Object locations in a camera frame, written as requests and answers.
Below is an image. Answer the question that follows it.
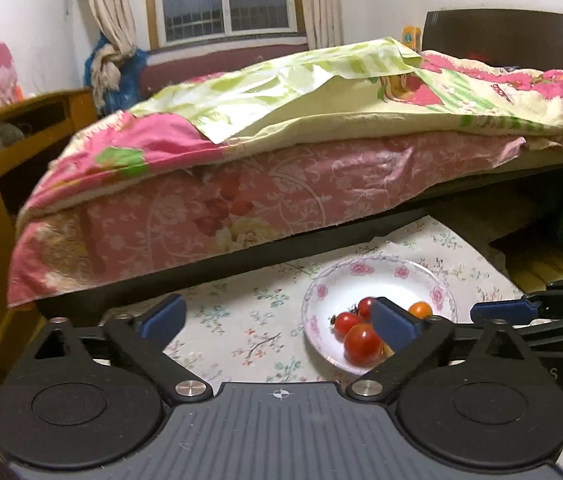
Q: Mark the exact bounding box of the beige curtain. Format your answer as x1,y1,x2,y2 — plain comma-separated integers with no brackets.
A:
76,0,137,106
295,0,346,51

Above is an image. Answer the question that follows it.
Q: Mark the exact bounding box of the blue cloth bundle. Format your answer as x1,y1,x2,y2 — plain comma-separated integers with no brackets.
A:
83,35,150,117

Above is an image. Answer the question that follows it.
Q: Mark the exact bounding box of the dark wooden headboard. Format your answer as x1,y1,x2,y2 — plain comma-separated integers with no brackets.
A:
420,8,563,88

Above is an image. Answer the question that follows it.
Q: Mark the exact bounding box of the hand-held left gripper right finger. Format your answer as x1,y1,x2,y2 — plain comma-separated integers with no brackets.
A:
345,296,529,403

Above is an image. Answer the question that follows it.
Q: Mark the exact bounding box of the white floral-rim bowl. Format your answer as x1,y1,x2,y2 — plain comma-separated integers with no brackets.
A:
301,255,458,376

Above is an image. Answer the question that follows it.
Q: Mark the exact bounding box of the yellow and pink quilt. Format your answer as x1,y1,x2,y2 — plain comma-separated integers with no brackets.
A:
16,36,563,221

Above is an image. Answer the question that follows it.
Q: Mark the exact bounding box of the dark bed frame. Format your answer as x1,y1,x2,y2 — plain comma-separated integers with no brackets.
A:
36,150,563,313

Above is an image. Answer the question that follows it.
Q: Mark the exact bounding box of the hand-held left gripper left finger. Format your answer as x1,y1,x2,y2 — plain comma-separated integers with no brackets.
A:
26,292,214,403

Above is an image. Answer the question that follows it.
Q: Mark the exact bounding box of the small orange box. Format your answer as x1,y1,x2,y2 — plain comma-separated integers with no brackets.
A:
401,25,422,52

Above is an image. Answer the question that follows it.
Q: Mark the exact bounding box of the floral tablecloth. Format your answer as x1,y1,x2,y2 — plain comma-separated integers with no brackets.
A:
99,215,563,480

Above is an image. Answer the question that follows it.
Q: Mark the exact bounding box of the large red tomato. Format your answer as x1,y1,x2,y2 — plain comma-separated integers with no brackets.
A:
343,323,385,367

